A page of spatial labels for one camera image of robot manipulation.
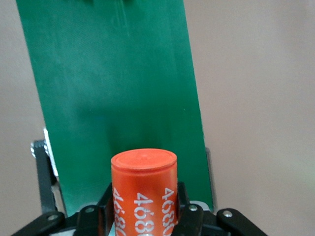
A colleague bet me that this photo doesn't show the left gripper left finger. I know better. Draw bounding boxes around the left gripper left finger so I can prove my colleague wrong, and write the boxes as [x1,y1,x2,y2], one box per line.
[12,183,114,236]

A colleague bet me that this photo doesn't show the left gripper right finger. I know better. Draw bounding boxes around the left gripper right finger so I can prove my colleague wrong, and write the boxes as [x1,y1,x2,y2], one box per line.
[172,181,269,236]

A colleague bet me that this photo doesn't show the orange cylinder with 4680 print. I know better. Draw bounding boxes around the orange cylinder with 4680 print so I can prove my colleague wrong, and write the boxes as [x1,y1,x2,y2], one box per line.
[110,148,178,236]

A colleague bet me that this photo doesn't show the green conveyor belt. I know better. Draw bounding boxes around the green conveyor belt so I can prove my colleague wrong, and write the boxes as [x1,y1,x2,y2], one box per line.
[15,0,219,236]

